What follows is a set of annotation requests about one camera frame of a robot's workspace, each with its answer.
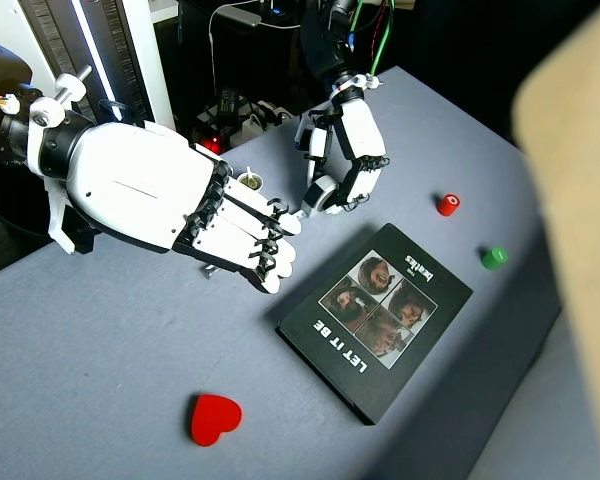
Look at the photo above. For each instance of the red lit switch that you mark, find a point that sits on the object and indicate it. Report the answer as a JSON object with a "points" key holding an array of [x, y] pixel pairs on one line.
{"points": [[211, 145]]}

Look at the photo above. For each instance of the black power adapter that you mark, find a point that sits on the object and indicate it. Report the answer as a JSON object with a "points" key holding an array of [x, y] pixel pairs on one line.
{"points": [[227, 102]]}

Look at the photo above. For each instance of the green cylinder block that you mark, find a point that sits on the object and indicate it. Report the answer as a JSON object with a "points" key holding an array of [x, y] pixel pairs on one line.
{"points": [[495, 258]]}

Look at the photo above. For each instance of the beige wooden board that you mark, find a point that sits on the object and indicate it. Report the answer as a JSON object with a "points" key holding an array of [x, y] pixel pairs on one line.
{"points": [[580, 200]]}

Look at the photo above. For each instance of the grey flat box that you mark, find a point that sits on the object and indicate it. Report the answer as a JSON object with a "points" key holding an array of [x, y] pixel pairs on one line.
{"points": [[240, 17]]}

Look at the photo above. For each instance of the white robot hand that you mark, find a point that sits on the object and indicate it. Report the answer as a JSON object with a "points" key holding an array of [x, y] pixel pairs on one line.
{"points": [[130, 185], [362, 130]]}

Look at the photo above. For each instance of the small bowl with spoon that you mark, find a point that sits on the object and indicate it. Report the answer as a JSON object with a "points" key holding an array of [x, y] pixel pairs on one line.
{"points": [[253, 184]]}

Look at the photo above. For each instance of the black Let It Be album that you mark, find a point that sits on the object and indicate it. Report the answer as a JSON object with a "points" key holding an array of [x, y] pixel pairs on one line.
{"points": [[330, 360]]}

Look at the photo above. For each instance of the red cylinder block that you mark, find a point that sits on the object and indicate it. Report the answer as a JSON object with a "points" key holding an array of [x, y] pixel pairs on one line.
{"points": [[448, 205]]}

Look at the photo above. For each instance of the grey black tape measure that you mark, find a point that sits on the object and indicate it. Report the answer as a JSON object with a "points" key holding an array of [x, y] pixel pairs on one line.
{"points": [[320, 192]]}

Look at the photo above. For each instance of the red heart block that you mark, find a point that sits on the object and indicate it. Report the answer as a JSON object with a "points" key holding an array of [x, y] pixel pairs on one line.
{"points": [[212, 420]]}

